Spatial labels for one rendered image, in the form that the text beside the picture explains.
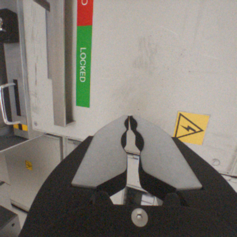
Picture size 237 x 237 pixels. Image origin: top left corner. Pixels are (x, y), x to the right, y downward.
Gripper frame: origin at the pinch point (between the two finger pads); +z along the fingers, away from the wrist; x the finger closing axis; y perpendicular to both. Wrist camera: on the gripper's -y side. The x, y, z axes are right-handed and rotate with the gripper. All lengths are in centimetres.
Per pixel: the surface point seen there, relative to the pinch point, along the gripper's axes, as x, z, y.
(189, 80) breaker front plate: 10.3, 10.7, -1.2
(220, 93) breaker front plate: 15.0, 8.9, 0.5
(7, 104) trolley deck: -33.1, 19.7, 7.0
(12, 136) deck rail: -33.0, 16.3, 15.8
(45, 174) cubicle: -47, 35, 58
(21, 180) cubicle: -69, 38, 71
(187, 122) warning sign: 10.8, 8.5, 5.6
